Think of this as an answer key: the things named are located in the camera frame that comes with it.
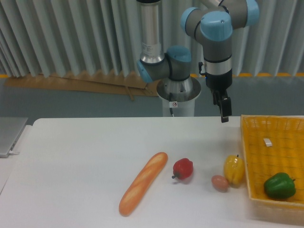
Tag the brown egg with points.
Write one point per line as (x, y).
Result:
(220, 183)

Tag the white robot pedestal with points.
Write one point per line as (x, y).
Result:
(178, 97)

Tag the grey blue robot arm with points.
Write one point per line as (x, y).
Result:
(212, 30)

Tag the red bell pepper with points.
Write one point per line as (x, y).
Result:
(182, 169)

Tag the yellow woven basket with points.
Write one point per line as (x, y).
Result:
(286, 155)

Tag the baguette bread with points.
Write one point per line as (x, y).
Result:
(136, 191)

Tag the brown cardboard sheet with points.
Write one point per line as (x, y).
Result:
(131, 85)

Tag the green bell pepper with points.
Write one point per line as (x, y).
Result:
(280, 186)

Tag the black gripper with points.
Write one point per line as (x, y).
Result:
(221, 83)

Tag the white tag in basket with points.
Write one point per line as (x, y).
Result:
(268, 142)

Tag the yellow bell pepper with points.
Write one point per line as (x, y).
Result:
(234, 169)

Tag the silver laptop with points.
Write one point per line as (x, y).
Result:
(11, 129)

